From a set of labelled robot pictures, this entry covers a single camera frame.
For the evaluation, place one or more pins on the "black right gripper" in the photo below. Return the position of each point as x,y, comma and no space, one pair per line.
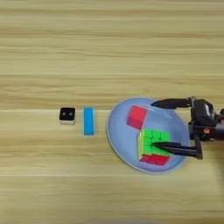
210,134

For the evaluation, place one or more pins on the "green and red Rubik's cube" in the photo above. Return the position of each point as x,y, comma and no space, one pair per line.
148,140

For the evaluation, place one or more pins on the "red cube block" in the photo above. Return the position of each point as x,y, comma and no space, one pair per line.
136,116

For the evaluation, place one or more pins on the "light blue round plate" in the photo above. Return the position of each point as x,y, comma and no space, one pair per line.
122,137

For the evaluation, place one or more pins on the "blue rectangular block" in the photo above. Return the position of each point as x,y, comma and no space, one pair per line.
89,121

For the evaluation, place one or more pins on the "small black cube white base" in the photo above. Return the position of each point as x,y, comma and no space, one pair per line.
67,114

